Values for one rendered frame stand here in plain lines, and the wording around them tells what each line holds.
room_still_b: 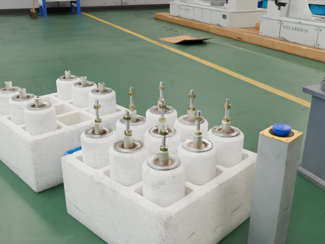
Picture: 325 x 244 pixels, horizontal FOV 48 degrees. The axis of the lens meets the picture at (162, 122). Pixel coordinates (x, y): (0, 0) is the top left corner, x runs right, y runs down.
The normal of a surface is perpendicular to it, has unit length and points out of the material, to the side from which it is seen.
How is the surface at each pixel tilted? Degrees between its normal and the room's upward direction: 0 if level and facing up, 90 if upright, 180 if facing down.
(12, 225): 0
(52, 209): 0
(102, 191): 90
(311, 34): 90
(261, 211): 90
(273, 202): 90
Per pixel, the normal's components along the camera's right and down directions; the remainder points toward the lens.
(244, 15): 0.40, 0.34
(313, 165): -0.92, 0.15
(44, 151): 0.68, 0.27
